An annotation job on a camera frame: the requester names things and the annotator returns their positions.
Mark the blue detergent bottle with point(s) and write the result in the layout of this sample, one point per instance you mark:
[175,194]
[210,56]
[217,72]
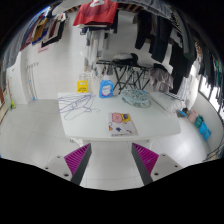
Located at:
[106,89]

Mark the cartoon print towel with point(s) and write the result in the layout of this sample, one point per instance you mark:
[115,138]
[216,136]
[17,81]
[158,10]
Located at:
[121,125]

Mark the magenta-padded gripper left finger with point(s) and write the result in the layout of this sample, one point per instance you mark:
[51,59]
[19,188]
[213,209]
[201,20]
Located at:
[77,159]

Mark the teal bags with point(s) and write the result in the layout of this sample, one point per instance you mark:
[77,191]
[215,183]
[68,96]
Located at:
[204,128]

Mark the grey garment on rack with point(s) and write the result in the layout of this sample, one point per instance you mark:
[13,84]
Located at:
[160,78]

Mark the mops on wall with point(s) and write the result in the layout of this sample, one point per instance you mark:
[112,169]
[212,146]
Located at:
[32,83]

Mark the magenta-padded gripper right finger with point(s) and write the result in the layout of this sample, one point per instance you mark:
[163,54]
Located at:
[146,159]

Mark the row of colourful hanging clothes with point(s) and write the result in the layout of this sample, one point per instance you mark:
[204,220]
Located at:
[43,31]

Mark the black folding drying rack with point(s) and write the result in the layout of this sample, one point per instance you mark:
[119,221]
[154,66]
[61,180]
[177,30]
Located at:
[123,63]

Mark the long white board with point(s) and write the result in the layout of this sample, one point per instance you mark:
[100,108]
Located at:
[165,101]

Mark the white hanging garments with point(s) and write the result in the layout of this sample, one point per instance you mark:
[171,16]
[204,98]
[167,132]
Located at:
[95,46]

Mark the yellow caution floor sign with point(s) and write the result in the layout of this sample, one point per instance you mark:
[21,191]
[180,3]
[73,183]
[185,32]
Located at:
[82,87]

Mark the row of dark hanging clothes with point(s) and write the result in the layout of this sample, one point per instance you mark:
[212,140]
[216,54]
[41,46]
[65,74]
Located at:
[163,40]

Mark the white clip drying hanger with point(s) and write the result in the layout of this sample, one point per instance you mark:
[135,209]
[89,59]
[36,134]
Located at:
[90,76]

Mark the red hanging garment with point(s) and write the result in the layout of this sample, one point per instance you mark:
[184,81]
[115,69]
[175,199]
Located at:
[96,13]

